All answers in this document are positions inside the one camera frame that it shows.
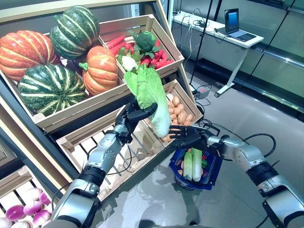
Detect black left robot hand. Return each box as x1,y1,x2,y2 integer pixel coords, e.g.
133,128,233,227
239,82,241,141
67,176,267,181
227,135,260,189
114,102,159,131

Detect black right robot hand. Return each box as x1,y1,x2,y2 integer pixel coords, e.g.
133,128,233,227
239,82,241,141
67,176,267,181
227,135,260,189
168,125,209,151

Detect large napa cabbage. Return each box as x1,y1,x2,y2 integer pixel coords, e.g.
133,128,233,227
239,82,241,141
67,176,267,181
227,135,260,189
123,64,172,138

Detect blue plastic shopping basket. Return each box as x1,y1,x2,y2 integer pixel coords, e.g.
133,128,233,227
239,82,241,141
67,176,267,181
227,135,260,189
168,122,224,191

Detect small napa cabbage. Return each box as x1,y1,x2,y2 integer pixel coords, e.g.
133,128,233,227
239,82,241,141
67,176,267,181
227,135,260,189
191,147,203,182
182,152,193,180

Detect small wooden crate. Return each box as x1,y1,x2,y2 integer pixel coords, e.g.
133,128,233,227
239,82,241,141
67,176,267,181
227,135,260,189
97,14,185,80
140,79,204,149

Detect grey box red button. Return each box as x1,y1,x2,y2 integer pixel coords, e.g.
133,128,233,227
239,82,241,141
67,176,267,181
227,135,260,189
196,86,211,99

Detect wide wooden crate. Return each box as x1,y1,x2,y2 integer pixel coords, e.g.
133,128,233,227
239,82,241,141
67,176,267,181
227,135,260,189
0,33,137,133
56,108,167,202

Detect white cauliflower with leaves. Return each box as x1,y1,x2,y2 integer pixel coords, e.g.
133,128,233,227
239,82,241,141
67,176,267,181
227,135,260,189
116,47,142,73

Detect small orange pumpkin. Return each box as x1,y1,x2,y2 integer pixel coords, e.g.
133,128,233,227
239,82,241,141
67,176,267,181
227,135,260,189
78,45,119,96

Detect green broccoli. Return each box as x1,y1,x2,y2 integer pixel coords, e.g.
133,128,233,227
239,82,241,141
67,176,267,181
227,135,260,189
134,30,162,59

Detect green striped pumpkin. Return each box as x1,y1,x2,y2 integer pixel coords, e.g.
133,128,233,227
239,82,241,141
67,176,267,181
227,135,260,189
18,64,87,117
49,5,100,60

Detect white desk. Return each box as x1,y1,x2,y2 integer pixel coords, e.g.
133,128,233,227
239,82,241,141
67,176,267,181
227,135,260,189
171,11,265,98

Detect thin black tripod pole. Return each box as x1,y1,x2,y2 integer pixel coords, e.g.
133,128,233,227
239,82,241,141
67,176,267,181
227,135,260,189
189,0,213,87

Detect large orange striped pumpkin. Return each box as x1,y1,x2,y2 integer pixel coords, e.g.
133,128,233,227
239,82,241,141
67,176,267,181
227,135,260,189
0,30,61,82

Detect grey open laptop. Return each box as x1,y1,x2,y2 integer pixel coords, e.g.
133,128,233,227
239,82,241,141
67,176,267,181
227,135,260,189
224,8,257,42

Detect low wooden crate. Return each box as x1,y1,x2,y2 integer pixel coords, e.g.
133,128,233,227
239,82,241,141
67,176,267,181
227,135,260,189
0,166,59,228

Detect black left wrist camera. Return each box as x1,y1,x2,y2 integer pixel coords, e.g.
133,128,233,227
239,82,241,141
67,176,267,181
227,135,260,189
121,132,133,144

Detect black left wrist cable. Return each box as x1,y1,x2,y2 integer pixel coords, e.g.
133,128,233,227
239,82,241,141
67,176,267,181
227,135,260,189
104,141,133,176

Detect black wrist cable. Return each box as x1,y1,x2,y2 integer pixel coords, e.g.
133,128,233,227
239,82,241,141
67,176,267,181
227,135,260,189
104,141,133,176
242,133,277,159

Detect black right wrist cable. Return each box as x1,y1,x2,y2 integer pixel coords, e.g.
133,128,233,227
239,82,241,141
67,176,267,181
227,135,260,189
242,133,277,159

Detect white hanging cable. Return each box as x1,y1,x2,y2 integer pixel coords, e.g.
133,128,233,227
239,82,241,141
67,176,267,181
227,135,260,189
183,14,194,64

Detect wooden display stand black frame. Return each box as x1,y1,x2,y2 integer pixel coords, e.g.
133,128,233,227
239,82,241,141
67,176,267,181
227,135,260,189
0,0,198,228

